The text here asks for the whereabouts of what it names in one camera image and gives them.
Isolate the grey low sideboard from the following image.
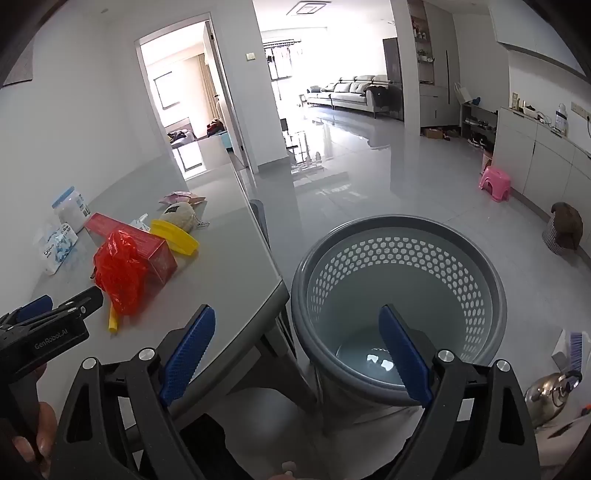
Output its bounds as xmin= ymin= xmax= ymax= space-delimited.
xmin=490 ymin=107 xmax=591 ymax=241

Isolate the glass coffee table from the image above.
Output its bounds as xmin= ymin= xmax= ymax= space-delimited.
xmin=281 ymin=117 xmax=320 ymax=168

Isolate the white room door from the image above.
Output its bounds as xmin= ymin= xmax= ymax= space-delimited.
xmin=205 ymin=21 xmax=253 ymax=172

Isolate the grey perforated plastic basket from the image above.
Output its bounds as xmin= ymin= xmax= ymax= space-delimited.
xmin=290 ymin=215 xmax=508 ymax=437

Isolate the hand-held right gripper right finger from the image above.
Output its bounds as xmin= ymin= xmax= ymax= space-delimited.
xmin=379 ymin=304 xmax=541 ymax=480

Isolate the bed with clothes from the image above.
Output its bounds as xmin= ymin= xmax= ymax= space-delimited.
xmin=167 ymin=129 xmax=197 ymax=151

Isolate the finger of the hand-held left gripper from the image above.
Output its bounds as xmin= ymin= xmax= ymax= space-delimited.
xmin=54 ymin=286 xmax=105 ymax=320
xmin=0 ymin=295 xmax=54 ymax=329

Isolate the red cardboard box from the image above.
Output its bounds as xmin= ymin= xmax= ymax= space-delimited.
xmin=84 ymin=212 xmax=178 ymax=283

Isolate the shoe rack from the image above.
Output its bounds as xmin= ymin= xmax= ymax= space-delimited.
xmin=460 ymin=100 xmax=499 ymax=151

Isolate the white wall cabinet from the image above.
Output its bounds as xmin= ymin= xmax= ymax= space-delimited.
xmin=489 ymin=0 xmax=587 ymax=79

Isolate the grey sofa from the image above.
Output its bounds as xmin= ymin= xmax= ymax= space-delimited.
xmin=306 ymin=74 xmax=402 ymax=120

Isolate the tall grey shelf cabinet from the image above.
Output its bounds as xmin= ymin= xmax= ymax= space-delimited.
xmin=409 ymin=0 xmax=455 ymax=130

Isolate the white wet wipes pack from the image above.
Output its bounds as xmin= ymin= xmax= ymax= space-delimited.
xmin=33 ymin=222 xmax=79 ymax=276

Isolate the yellow plastic piece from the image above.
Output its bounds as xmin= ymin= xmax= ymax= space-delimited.
xmin=151 ymin=219 xmax=200 ymax=256

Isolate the beige plush pouch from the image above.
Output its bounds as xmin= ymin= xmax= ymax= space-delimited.
xmin=159 ymin=202 xmax=211 ymax=232

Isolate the person's left hand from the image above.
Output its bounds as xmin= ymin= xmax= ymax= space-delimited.
xmin=11 ymin=399 xmax=61 ymax=467

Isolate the pink snack packet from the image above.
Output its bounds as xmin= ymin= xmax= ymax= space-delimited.
xmin=158 ymin=190 xmax=207 ymax=206

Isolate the dark tall cabinet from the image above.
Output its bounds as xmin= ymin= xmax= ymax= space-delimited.
xmin=382 ymin=37 xmax=403 ymax=84

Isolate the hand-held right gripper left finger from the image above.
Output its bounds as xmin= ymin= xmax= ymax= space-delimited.
xmin=48 ymin=305 xmax=227 ymax=480

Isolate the white jar with blue lid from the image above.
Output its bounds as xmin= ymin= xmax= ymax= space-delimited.
xmin=52 ymin=186 xmax=92 ymax=234

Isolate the brown cap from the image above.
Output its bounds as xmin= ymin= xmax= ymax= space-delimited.
xmin=551 ymin=202 xmax=583 ymax=247

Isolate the beige curtain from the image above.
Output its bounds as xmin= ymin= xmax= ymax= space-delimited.
xmin=196 ymin=53 xmax=222 ymax=134

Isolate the red plastic bag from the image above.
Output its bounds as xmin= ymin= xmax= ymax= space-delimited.
xmin=93 ymin=230 xmax=149 ymax=317

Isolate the blue brush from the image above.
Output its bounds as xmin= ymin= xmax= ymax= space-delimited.
xmin=567 ymin=331 xmax=585 ymax=372

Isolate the dark chair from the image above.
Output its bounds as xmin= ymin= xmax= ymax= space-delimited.
xmin=249 ymin=198 xmax=273 ymax=247

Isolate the square ceiling light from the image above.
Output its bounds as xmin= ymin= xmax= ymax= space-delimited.
xmin=285 ymin=0 xmax=332 ymax=16

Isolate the steel kettle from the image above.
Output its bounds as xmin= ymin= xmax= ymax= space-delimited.
xmin=524 ymin=371 xmax=583 ymax=428

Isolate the small checked basket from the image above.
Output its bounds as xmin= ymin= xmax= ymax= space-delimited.
xmin=541 ymin=222 xmax=580 ymax=256

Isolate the pink plastic stool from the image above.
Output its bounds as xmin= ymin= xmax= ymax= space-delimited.
xmin=479 ymin=166 xmax=511 ymax=204

